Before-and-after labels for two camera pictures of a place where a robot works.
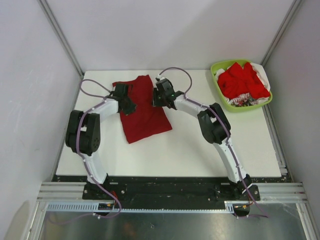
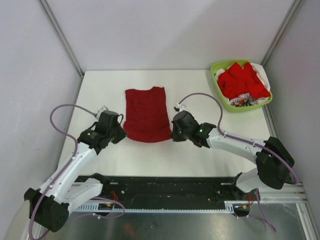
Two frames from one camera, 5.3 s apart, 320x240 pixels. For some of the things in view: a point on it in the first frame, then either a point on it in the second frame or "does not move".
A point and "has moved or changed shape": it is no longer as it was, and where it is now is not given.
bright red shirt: x=236 y=81 does not move
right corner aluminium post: x=279 y=36 does not move
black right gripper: x=155 y=102 to x=175 y=136
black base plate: x=170 y=192 does not move
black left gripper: x=131 y=108 to x=122 y=135
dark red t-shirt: x=147 y=120 has moved or changed shape
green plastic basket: x=222 y=65 does not move
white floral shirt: x=245 y=99 does not move
